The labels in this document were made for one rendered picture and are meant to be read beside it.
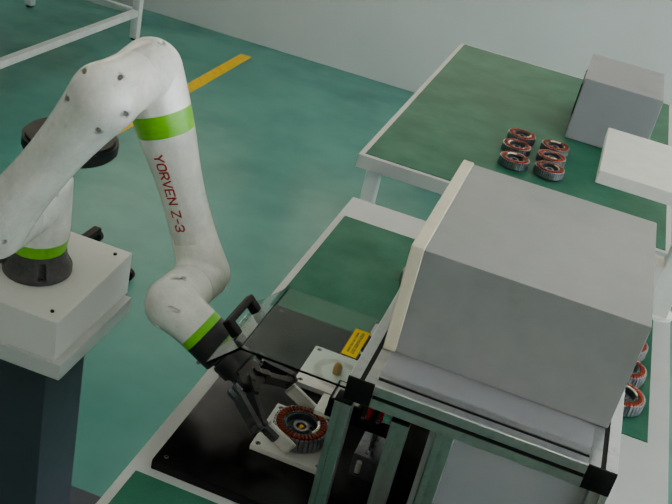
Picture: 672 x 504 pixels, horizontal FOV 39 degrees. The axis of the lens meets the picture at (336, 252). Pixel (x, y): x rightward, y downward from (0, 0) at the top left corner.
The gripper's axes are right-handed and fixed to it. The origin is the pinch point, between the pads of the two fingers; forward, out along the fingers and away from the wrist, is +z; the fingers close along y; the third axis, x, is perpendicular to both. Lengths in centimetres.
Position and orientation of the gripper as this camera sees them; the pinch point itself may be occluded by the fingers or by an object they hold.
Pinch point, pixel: (298, 425)
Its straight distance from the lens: 192.5
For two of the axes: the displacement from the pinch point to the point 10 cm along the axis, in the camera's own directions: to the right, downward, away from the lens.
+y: -3.0, 4.0, -8.7
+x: 6.4, -5.9, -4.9
